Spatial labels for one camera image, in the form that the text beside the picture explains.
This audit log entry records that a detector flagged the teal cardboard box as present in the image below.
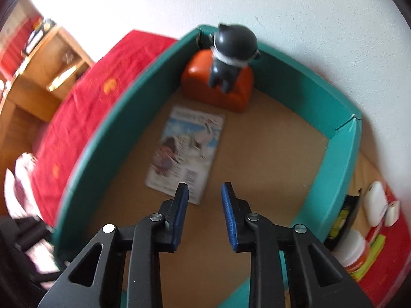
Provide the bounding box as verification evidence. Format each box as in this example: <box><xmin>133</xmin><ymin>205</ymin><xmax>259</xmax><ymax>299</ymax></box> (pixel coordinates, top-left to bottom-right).
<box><xmin>51</xmin><ymin>24</ymin><xmax>363</xmax><ymax>308</ymax></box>

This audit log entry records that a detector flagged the white earbuds case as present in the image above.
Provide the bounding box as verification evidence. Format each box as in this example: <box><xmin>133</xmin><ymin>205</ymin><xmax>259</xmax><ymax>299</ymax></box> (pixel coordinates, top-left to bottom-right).
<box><xmin>363</xmin><ymin>181</ymin><xmax>388</xmax><ymax>228</ymax></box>

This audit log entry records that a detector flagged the wooden shelf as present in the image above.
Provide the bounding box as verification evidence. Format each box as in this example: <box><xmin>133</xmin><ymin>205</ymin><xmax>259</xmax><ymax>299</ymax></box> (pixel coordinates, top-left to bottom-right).
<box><xmin>0</xmin><ymin>0</ymin><xmax>95</xmax><ymax>180</ymax></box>

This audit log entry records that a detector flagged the white wall charger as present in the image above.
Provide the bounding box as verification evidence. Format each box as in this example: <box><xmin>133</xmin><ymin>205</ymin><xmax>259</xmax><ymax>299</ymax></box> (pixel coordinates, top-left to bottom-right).
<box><xmin>384</xmin><ymin>200</ymin><xmax>401</xmax><ymax>227</ymax></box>

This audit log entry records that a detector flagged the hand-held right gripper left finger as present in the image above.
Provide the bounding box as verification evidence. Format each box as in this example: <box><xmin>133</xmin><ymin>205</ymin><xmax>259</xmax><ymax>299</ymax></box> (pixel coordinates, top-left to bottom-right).
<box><xmin>38</xmin><ymin>182</ymin><xmax>190</xmax><ymax>308</ymax></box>

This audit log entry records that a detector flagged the illustrated picture card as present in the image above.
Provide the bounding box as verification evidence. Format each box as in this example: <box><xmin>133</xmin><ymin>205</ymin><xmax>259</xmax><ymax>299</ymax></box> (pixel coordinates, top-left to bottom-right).
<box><xmin>145</xmin><ymin>106</ymin><xmax>226</xmax><ymax>205</ymax></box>

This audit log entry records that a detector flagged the lime green utility knife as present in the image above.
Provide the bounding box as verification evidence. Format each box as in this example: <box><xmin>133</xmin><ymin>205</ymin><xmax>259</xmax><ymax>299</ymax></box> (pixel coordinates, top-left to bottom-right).
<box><xmin>350</xmin><ymin>234</ymin><xmax>386</xmax><ymax>280</ymax></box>

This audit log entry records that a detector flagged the black pouch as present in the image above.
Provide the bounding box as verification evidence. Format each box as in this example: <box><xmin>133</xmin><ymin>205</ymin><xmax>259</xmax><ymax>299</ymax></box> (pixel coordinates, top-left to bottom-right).
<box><xmin>323</xmin><ymin>194</ymin><xmax>363</xmax><ymax>252</ymax></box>

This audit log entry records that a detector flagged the red floral blanket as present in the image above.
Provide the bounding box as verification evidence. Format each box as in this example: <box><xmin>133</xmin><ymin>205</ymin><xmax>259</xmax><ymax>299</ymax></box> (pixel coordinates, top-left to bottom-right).
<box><xmin>30</xmin><ymin>30</ymin><xmax>410</xmax><ymax>308</ymax></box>

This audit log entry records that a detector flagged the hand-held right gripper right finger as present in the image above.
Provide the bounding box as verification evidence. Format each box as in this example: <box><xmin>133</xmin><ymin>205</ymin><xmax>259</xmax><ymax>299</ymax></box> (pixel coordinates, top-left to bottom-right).
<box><xmin>221</xmin><ymin>182</ymin><xmax>375</xmax><ymax>308</ymax></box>

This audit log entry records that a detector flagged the white pill bottle orange label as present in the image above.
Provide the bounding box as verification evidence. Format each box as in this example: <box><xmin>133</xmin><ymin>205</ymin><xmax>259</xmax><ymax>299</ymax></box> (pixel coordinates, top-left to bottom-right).
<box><xmin>334</xmin><ymin>230</ymin><xmax>373</xmax><ymax>273</ymax></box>

